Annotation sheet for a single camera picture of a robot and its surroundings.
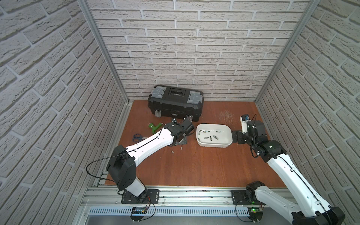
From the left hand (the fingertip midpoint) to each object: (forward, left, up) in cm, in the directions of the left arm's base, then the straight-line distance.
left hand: (177, 138), depth 82 cm
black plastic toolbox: (+27, +7, +4) cm, 28 cm away
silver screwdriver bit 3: (+7, -23, -12) cm, 28 cm away
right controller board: (-36, -41, -12) cm, 56 cm away
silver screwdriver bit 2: (+8, -19, -12) cm, 24 cm away
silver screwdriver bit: (+13, -19, -12) cm, 26 cm away
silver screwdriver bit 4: (+8, -27, -12) cm, 30 cm away
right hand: (0, -37, +9) cm, 38 cm away
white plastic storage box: (+9, -28, -11) cm, 32 cm away
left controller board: (-35, +20, -16) cm, 44 cm away
